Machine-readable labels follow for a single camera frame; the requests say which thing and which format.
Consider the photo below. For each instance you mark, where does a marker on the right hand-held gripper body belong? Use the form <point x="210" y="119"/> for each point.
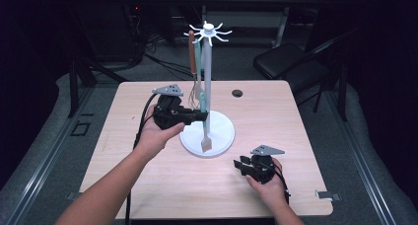
<point x="262" y="169"/>

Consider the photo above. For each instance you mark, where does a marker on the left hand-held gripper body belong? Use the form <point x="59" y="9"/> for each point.
<point x="169" y="113"/>

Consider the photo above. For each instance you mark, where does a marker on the white utensil rack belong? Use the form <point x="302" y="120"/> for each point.
<point x="217" y="133"/>

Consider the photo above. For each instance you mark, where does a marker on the person's right hand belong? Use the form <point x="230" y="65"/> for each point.
<point x="271" y="190"/>

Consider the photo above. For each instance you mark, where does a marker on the person's left hand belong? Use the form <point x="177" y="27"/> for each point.
<point x="154" y="136"/>

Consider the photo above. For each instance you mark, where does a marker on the dark equipment rack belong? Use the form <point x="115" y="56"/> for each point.
<point x="138" y="27"/>

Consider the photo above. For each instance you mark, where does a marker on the black folding chair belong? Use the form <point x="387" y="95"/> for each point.
<point x="279" y="60"/>

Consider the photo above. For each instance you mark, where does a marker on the black metal stand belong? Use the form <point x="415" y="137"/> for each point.
<point x="74" y="87"/>

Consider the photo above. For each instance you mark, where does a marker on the metal table bracket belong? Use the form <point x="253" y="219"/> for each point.
<point x="328" y="195"/>
<point x="74" y="196"/>

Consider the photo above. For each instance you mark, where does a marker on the metal floor rail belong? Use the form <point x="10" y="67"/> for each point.
<point x="49" y="156"/>
<point x="358" y="159"/>

